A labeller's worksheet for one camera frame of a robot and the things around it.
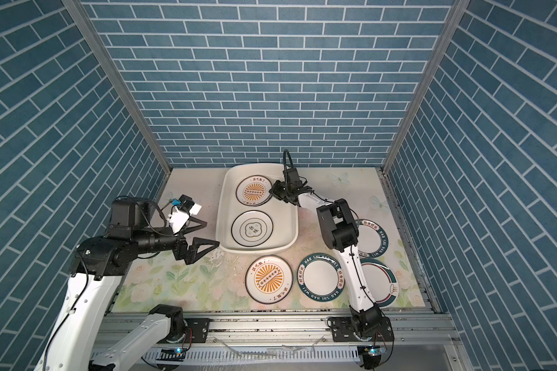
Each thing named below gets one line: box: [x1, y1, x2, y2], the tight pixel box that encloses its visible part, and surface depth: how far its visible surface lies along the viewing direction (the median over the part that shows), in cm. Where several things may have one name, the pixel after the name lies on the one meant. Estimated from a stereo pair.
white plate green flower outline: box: [230, 209, 274, 248], surface depth 100 cm
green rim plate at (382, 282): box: [359, 258, 400, 308], surface depth 86 cm
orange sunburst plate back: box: [235, 174, 273, 208], surface depth 110 cm
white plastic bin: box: [215, 163, 300, 253], surface depth 104 cm
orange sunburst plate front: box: [244, 254, 294, 305], surface depth 86 cm
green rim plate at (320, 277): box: [296, 252, 346, 303], surface depth 87 cm
